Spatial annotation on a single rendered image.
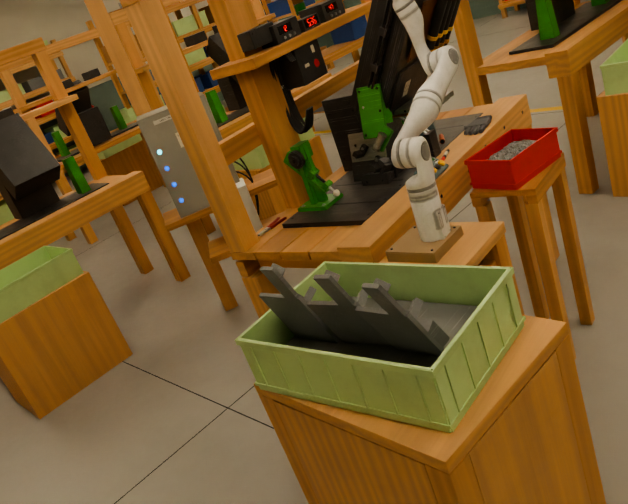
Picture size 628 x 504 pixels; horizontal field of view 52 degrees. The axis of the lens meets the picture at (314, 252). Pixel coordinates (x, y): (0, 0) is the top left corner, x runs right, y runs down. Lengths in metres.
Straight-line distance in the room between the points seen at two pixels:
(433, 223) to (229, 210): 0.84
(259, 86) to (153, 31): 0.51
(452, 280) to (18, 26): 11.47
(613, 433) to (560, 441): 0.78
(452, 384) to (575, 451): 0.55
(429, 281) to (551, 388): 0.41
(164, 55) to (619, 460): 2.06
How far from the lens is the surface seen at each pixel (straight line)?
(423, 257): 2.01
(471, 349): 1.49
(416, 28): 2.25
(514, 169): 2.48
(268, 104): 2.70
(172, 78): 2.40
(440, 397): 1.41
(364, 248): 2.14
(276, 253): 2.42
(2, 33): 12.61
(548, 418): 1.72
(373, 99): 2.69
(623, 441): 2.54
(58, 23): 12.97
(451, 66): 2.25
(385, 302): 1.39
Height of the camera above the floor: 1.74
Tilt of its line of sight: 22 degrees down
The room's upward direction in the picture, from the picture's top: 21 degrees counter-clockwise
